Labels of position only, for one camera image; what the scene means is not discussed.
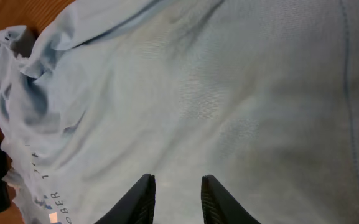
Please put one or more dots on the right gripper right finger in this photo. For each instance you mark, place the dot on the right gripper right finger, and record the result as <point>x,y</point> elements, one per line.
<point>219,206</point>

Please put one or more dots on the light blue printed t-shirt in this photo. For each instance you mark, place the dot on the light blue printed t-shirt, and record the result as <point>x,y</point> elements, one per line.
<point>264,95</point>

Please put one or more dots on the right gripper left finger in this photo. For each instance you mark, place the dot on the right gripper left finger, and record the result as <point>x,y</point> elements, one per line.
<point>136,206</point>

